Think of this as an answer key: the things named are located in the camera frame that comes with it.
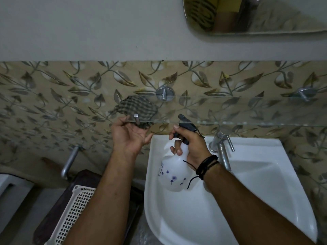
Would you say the wall mirror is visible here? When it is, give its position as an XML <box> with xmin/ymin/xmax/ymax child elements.
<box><xmin>182</xmin><ymin>0</ymin><xmax>327</xmax><ymax>36</ymax></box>

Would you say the black cord bracelet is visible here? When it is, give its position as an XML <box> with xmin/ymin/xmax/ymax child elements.
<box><xmin>183</xmin><ymin>154</ymin><xmax>220</xmax><ymax>190</ymax></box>

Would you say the person's right forearm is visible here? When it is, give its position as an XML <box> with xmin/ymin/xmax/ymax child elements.
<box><xmin>204</xmin><ymin>163</ymin><xmax>316</xmax><ymax>245</ymax></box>

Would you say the person's left hand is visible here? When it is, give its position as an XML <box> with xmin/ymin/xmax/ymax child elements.
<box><xmin>111</xmin><ymin>116</ymin><xmax>154</xmax><ymax>158</ymax></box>

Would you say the white plastic mesh basket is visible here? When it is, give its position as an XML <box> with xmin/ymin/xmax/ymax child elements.
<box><xmin>44</xmin><ymin>185</ymin><xmax>96</xmax><ymax>245</ymax></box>

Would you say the white ceramic fixture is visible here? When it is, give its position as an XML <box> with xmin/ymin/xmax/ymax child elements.
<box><xmin>0</xmin><ymin>173</ymin><xmax>35</xmax><ymax>235</ymax></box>

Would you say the chrome sink faucet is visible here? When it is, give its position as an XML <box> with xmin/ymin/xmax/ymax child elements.
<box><xmin>209</xmin><ymin>130</ymin><xmax>235</xmax><ymax>173</ymax></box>

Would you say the metal wall tap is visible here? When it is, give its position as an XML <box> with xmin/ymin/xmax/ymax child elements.
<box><xmin>60</xmin><ymin>144</ymin><xmax>85</xmax><ymax>180</ymax></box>

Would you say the person's right hand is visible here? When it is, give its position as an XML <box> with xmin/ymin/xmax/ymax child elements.
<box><xmin>170</xmin><ymin>124</ymin><xmax>213</xmax><ymax>171</ymax></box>

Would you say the person's left forearm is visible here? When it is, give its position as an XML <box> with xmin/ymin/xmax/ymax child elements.
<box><xmin>63</xmin><ymin>152</ymin><xmax>139</xmax><ymax>245</ymax></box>

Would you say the checkered cleaning cloth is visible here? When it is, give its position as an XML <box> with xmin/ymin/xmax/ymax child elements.
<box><xmin>114</xmin><ymin>95</ymin><xmax>159</xmax><ymax>129</ymax></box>

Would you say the round metal shelf bracket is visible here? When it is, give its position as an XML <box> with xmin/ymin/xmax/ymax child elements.
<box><xmin>155</xmin><ymin>86</ymin><xmax>175</xmax><ymax>101</ymax></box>
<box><xmin>291</xmin><ymin>87</ymin><xmax>318</xmax><ymax>102</ymax></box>

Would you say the white floral spray bottle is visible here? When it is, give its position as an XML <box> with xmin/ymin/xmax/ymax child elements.
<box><xmin>157</xmin><ymin>114</ymin><xmax>205</xmax><ymax>192</ymax></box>

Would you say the white ceramic sink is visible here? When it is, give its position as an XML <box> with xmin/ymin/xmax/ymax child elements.
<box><xmin>144</xmin><ymin>135</ymin><xmax>318</xmax><ymax>245</ymax></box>

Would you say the glass wall shelf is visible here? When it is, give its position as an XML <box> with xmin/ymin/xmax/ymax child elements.
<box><xmin>122</xmin><ymin>95</ymin><xmax>327</xmax><ymax>128</ymax></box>

